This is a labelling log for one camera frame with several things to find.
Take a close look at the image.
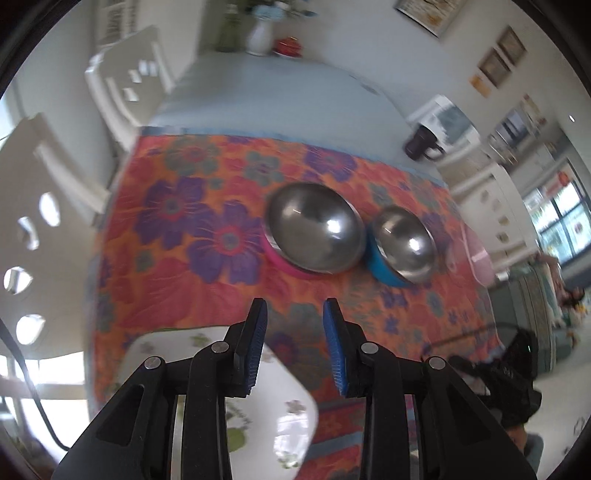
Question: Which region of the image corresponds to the blue steel bowl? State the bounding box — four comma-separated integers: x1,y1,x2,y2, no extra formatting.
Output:
365,205,438,288

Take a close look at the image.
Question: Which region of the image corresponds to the square white green-leaf plate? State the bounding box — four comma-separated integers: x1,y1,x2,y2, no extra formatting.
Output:
116,326,318,479

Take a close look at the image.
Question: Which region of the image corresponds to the colourful floral tablecloth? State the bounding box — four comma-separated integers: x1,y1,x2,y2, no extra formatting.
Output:
88,135,501,479

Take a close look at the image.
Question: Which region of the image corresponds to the pink steel bowl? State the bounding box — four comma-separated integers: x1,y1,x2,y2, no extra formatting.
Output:
260,182,366,278

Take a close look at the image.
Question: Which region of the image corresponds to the dark mug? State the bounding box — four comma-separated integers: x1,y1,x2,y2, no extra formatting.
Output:
404,125,446,161

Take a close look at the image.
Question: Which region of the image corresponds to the white chair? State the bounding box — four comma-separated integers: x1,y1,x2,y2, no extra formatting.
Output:
85,25,174,152

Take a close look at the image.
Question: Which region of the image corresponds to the red small object on table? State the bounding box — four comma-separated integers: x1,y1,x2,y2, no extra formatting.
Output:
273,37,303,58

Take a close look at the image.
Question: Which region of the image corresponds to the white flower vase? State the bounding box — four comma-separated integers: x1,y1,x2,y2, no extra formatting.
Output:
245,19,274,57

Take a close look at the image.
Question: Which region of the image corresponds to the framed picture on wall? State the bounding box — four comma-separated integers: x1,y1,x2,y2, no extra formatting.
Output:
394,0,463,37

